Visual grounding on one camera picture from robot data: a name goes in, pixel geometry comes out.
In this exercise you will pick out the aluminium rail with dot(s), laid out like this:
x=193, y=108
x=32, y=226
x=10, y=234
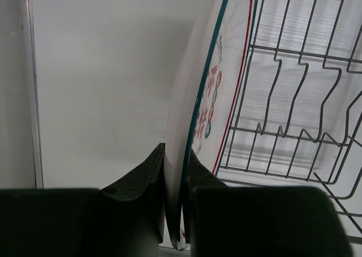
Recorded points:
x=29, y=38

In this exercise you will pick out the grey wire dish rack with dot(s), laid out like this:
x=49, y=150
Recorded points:
x=298, y=115

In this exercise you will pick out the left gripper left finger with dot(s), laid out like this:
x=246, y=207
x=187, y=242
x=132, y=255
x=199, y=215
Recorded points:
x=125, y=218

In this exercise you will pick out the white plate red characters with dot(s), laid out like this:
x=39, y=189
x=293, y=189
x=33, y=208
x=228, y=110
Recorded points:
x=203, y=100

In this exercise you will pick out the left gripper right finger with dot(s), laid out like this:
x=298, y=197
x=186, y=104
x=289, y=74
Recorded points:
x=260, y=221

